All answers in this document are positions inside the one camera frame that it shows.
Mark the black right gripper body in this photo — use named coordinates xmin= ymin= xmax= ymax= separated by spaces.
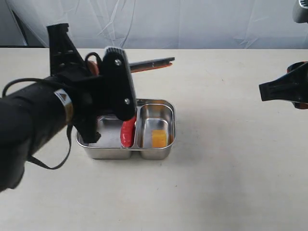
xmin=259 ymin=61 xmax=308 ymax=106

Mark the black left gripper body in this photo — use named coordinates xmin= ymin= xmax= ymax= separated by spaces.
xmin=47 ymin=23 xmax=101 ymax=143

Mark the dark lid with orange seal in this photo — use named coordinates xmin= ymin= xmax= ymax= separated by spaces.
xmin=129 ymin=57 xmax=175 ymax=73

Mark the red sausage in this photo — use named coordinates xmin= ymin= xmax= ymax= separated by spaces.
xmin=120 ymin=116 xmax=136 ymax=148

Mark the yellow cheese wedge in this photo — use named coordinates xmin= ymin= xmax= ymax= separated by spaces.
xmin=151 ymin=129 xmax=174 ymax=148

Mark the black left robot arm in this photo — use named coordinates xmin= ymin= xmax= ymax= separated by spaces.
xmin=0 ymin=23 xmax=109 ymax=191

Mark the white backdrop cloth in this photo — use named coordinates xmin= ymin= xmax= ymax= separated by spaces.
xmin=8 ymin=0 xmax=308 ymax=49

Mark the steel two-compartment lunch box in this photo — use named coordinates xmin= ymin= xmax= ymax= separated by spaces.
xmin=76 ymin=99 xmax=176 ymax=160

